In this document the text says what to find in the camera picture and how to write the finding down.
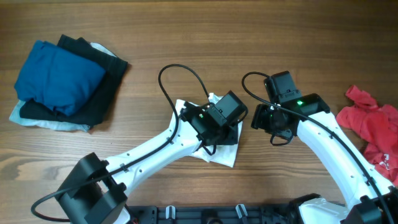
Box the white t-shirt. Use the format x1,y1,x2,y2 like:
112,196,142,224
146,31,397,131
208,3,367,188
175,93,243,167

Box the red t-shirt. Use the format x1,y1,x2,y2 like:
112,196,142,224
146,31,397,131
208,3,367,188
336,85,397,186

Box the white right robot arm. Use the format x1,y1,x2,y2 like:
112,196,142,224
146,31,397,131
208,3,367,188
251,93,397,223

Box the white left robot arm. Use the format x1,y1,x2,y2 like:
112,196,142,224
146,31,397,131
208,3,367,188
56,98,247,223

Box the black folded garment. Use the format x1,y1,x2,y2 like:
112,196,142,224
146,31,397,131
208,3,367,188
19,34,128,127

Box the blue folded garment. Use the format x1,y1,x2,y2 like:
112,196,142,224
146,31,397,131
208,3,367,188
14,40,106,116

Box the light grey folded garment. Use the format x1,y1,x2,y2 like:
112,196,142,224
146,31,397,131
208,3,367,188
8,42,118,133

